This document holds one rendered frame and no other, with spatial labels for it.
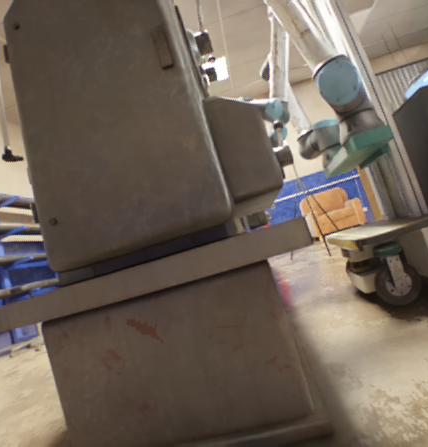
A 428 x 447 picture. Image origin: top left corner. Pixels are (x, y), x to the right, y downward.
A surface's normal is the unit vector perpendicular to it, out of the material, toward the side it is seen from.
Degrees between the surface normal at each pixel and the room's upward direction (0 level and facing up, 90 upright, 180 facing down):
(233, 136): 90
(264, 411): 90
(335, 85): 95
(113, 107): 90
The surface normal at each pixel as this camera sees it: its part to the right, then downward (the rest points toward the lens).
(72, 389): -0.14, -0.07
